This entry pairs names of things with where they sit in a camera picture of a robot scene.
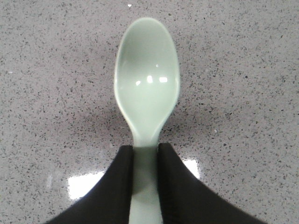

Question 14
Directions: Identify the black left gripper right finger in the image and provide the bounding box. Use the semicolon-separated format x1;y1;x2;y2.
158;143;262;224

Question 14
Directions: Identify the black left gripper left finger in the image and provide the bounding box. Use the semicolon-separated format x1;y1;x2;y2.
47;146;134;224

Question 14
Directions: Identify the pale green plastic spoon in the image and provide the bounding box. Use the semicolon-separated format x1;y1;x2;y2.
114;17;180;224

